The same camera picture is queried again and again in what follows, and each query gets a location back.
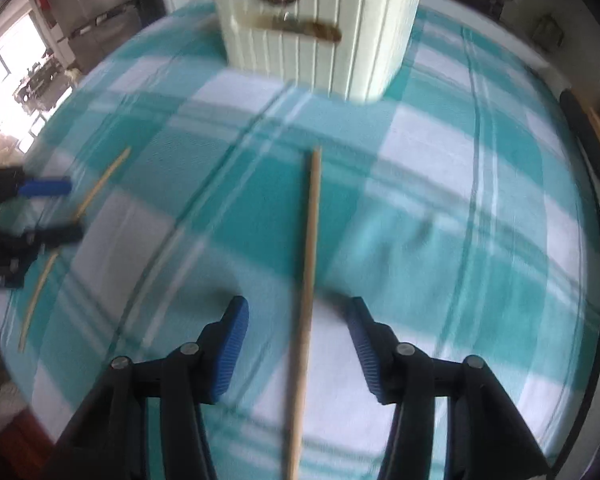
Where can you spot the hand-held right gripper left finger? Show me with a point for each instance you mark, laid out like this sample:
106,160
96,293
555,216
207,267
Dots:
227,355

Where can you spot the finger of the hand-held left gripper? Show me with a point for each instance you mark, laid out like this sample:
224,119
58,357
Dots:
55,235
45,187

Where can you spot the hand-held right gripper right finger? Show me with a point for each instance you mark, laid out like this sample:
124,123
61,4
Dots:
367,355

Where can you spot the thin pale chopstick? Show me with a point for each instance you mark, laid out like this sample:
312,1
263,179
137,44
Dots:
107,177

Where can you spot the long tan chopstick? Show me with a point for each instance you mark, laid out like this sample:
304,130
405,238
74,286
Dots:
307,270

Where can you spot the white ribbed storage box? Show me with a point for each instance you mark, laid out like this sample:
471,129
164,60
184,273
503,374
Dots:
305,25

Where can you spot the metal clutter by window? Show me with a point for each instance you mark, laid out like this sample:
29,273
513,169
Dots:
37,80

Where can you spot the teal plaid tablecloth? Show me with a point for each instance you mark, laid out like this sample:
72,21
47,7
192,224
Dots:
430,210

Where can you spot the stainless steel refrigerator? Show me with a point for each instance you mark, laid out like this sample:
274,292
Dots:
90,0

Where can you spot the black oval pad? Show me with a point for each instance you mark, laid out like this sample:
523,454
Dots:
587,135

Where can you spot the small dark lantern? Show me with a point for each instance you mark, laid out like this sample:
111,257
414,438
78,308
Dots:
550,32

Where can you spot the black gas stove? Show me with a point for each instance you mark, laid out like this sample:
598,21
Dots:
492,5

